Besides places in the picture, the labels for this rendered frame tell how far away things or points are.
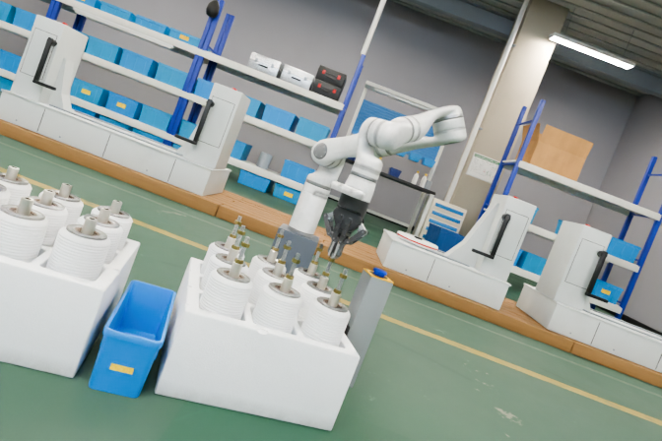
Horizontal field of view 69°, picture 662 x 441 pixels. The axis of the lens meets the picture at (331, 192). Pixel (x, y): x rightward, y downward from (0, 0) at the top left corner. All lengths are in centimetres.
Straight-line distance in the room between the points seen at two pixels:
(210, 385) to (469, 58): 932
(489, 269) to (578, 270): 58
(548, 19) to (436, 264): 557
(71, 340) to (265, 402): 40
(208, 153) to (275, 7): 700
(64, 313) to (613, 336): 329
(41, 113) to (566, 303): 363
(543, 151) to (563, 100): 430
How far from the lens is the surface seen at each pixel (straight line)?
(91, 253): 103
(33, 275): 102
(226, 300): 104
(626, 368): 373
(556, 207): 1039
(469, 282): 329
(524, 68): 787
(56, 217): 116
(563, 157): 639
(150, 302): 128
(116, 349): 102
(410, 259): 318
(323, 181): 160
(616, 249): 669
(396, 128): 118
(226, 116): 326
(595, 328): 366
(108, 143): 343
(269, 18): 999
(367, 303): 134
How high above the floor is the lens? 54
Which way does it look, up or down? 3 degrees down
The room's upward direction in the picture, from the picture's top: 21 degrees clockwise
